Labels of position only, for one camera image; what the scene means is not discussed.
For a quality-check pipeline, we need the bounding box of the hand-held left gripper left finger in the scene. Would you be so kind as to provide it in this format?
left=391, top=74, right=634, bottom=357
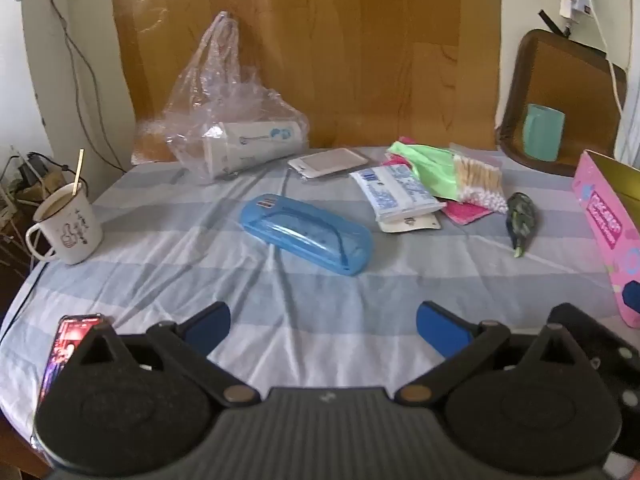
left=75, top=301, right=262, bottom=407

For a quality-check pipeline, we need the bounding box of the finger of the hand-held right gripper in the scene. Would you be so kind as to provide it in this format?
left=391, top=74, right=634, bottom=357
left=547, top=302, right=640, bottom=456

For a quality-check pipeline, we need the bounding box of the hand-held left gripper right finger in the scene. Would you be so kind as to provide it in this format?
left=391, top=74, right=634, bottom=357
left=395, top=301, right=576, bottom=407

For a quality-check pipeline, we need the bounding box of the pink cloth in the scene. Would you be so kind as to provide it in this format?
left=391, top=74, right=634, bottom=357
left=384, top=135, right=496, bottom=225

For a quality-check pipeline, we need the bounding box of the pink cardboard box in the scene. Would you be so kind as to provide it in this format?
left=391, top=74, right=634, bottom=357
left=572, top=149, right=640, bottom=330

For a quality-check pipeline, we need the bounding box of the green cloth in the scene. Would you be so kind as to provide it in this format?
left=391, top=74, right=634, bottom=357
left=387, top=141, right=463, bottom=200

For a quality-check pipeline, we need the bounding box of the striped blue white bedsheet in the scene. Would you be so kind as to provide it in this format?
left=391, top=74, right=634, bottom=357
left=0, top=146, right=640, bottom=431

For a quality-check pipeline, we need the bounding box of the blue plastic case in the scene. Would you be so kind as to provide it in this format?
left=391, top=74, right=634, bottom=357
left=239, top=192, right=373, bottom=277

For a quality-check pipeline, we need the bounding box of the green correction tape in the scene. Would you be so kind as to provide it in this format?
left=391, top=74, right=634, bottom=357
left=506, top=191, right=538, bottom=259

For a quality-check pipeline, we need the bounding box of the white blue tissue pack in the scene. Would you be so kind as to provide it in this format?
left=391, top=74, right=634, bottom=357
left=348, top=162, right=447, bottom=222

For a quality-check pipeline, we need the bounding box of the smartphone with red screen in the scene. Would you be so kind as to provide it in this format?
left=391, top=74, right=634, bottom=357
left=37, top=313, right=108, bottom=411

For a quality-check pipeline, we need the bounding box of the bag of cotton swabs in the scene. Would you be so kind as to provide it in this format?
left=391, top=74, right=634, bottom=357
left=449, top=142, right=508, bottom=213

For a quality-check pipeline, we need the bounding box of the white enamel mug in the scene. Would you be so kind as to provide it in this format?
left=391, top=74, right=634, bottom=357
left=26, top=182, right=103, bottom=266

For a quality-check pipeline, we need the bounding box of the packaged white phone case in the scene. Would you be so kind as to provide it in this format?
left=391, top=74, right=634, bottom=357
left=287, top=146, right=370, bottom=180

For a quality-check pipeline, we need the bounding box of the gold stirring stick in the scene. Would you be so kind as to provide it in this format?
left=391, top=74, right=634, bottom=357
left=71, top=149, right=85, bottom=197

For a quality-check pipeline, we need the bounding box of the teal cup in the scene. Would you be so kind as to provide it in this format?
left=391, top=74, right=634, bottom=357
left=522, top=103, right=566, bottom=162

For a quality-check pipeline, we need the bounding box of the clear plastic bag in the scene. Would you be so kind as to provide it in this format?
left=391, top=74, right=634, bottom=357
left=131, top=10, right=311, bottom=186

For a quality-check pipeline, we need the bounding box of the black power adapter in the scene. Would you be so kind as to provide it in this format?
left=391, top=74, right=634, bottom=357
left=22, top=152, right=52, bottom=182

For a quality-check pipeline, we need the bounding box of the brown wooden board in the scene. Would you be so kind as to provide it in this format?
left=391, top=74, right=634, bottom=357
left=110, top=0, right=503, bottom=163

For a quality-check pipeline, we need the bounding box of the white cable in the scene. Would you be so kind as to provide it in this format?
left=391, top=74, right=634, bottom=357
left=580, top=0, right=627, bottom=117

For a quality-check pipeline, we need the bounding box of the black cable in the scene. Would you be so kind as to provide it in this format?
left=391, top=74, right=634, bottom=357
left=42, top=0, right=126, bottom=172

